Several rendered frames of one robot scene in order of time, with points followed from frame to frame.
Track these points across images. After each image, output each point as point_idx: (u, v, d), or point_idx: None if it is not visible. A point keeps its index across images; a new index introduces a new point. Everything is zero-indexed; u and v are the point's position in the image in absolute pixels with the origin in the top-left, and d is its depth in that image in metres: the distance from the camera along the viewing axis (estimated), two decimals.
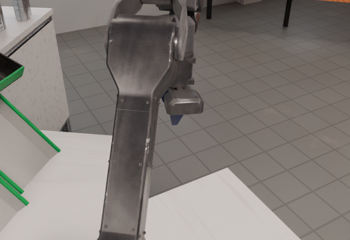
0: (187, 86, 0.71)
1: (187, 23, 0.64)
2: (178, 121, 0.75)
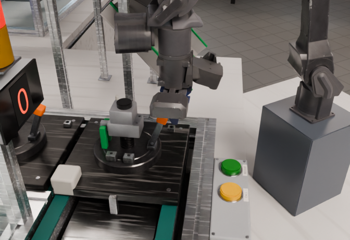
0: None
1: None
2: None
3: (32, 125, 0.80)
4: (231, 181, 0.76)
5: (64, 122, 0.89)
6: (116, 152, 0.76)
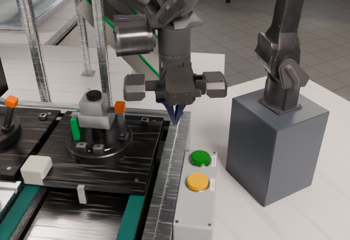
0: None
1: None
2: (178, 116, 0.76)
3: (5, 116, 0.81)
4: (199, 172, 0.77)
5: (40, 114, 0.91)
6: (86, 143, 0.77)
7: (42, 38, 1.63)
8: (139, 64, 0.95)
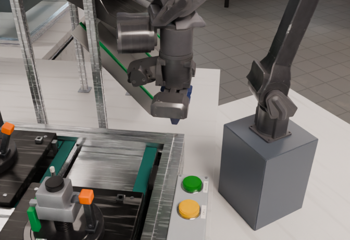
0: (185, 88, 0.70)
1: None
2: (177, 121, 0.75)
3: (1, 142, 0.83)
4: (191, 198, 0.79)
5: (36, 138, 0.92)
6: None
7: (40, 52, 1.64)
8: (133, 87, 0.97)
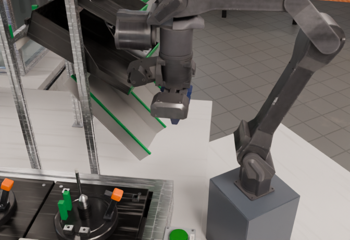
0: (185, 88, 0.70)
1: None
2: (177, 121, 0.75)
3: (109, 207, 0.83)
4: None
5: (133, 196, 0.93)
6: None
7: (36, 81, 1.67)
8: (123, 136, 1.00)
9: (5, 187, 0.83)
